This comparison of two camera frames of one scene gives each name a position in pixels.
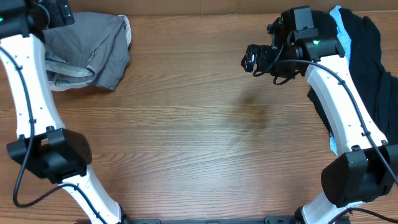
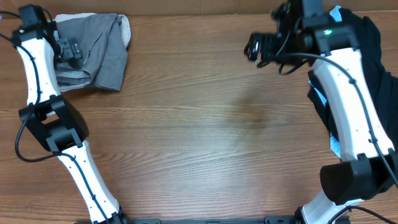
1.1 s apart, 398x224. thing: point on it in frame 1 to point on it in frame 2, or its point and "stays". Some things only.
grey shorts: [99, 42] stays
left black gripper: [60, 16] to [71, 53]
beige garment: [63, 74] to [126, 28]
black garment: [377, 89] stays
